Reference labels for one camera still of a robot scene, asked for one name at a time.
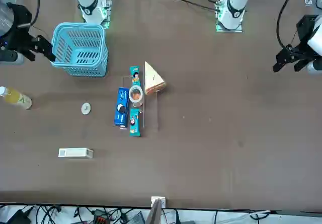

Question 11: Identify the yellow juice bottle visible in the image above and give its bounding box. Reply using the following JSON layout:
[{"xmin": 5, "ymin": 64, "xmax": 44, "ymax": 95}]
[{"xmin": 0, "ymin": 86, "xmax": 33, "ymax": 110}]

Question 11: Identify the wrapped triangle sandwich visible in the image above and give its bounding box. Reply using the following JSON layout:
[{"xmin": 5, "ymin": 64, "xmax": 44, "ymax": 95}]
[{"xmin": 143, "ymin": 60, "xmax": 167, "ymax": 96}]

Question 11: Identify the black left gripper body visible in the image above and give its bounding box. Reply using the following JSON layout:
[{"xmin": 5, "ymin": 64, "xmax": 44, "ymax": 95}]
[{"xmin": 296, "ymin": 14, "xmax": 319, "ymax": 49}]

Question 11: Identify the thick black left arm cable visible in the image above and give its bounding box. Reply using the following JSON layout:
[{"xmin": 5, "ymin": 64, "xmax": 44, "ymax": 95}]
[{"xmin": 276, "ymin": 0, "xmax": 301, "ymax": 49}]

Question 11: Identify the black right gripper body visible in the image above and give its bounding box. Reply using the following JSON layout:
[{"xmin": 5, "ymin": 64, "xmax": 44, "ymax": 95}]
[{"xmin": 2, "ymin": 3, "xmax": 36, "ymax": 51}]

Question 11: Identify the black power adapter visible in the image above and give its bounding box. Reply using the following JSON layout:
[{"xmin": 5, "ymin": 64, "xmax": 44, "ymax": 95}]
[{"xmin": 6, "ymin": 209, "xmax": 31, "ymax": 224}]

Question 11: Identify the white wall socket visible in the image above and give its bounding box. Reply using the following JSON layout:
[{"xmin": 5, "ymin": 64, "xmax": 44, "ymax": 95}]
[{"xmin": 150, "ymin": 196, "xmax": 167, "ymax": 208}]

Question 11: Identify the grey foot pedal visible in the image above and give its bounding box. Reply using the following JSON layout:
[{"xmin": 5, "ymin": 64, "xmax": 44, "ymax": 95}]
[{"xmin": 129, "ymin": 211, "xmax": 146, "ymax": 224}]

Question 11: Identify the teal snack packet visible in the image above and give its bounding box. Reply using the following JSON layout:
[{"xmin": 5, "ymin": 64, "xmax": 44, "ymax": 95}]
[
  {"xmin": 128, "ymin": 108, "xmax": 141, "ymax": 137},
  {"xmin": 129, "ymin": 66, "xmax": 141, "ymax": 86}
]

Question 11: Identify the brown wooden board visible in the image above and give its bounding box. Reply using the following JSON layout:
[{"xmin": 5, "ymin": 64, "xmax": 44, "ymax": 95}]
[{"xmin": 146, "ymin": 198, "xmax": 164, "ymax": 224}]

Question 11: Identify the long white carton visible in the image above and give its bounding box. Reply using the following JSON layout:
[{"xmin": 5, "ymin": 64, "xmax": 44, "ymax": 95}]
[{"xmin": 58, "ymin": 147, "xmax": 94, "ymax": 159}]

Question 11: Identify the black and red device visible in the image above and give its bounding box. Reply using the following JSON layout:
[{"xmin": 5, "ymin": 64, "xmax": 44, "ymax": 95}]
[{"xmin": 93, "ymin": 212, "xmax": 108, "ymax": 224}]

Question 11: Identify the clear acrylic display shelf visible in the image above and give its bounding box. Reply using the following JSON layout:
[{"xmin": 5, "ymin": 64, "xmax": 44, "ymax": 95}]
[{"xmin": 120, "ymin": 70, "xmax": 159, "ymax": 134}]

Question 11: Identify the black cable on table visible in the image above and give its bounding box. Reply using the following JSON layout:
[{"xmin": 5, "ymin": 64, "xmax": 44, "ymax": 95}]
[{"xmin": 173, "ymin": 0, "xmax": 217, "ymax": 10}]

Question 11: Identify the blue Oreo box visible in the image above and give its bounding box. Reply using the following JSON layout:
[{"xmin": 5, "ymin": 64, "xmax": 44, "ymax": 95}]
[{"xmin": 113, "ymin": 87, "xmax": 130, "ymax": 128}]

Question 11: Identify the light blue plastic basket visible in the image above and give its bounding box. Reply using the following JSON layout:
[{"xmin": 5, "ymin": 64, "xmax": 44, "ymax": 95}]
[{"xmin": 51, "ymin": 22, "xmax": 109, "ymax": 78}]

